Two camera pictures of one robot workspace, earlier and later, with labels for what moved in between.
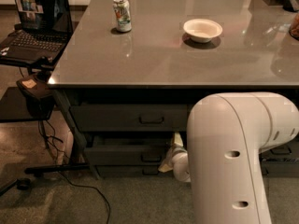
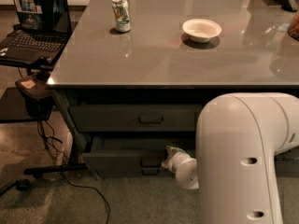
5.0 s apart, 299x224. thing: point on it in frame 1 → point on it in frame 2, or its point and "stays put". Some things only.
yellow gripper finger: (177, 139) → (175, 149)
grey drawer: (132, 118) stays put
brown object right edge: (293, 30) stays put
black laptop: (46, 26) stays put
